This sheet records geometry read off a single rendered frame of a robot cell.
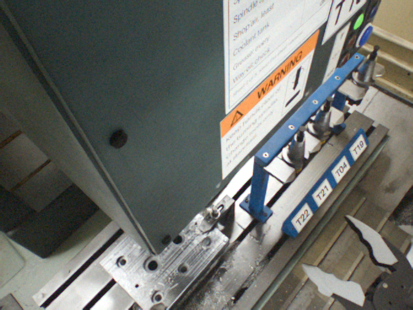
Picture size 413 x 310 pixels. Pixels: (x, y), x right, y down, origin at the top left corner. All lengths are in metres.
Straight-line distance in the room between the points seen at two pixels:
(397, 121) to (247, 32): 1.34
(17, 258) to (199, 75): 1.49
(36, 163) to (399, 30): 1.26
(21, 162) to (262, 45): 0.92
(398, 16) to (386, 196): 0.64
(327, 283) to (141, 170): 0.36
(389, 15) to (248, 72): 1.15
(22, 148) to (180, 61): 0.90
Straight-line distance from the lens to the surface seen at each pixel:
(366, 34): 0.57
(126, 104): 0.21
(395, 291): 0.57
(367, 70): 1.06
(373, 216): 1.46
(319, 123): 0.92
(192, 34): 0.22
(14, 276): 1.61
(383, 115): 1.58
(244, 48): 0.28
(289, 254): 1.13
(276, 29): 0.31
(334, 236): 1.34
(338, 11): 0.43
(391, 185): 1.52
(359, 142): 1.31
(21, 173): 1.15
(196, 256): 1.02
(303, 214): 1.14
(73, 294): 1.18
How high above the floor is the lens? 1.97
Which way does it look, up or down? 58 degrees down
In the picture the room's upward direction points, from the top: 5 degrees counter-clockwise
